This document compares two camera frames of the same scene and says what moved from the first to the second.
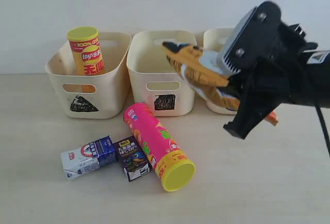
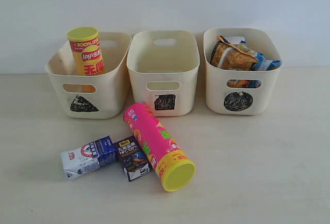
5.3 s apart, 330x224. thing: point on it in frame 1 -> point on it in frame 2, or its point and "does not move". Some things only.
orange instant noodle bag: x=199 y=68 -> x=226 y=56
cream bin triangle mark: x=99 y=96 does not move
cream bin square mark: x=154 y=83 does not move
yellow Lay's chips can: x=85 y=45 does not move
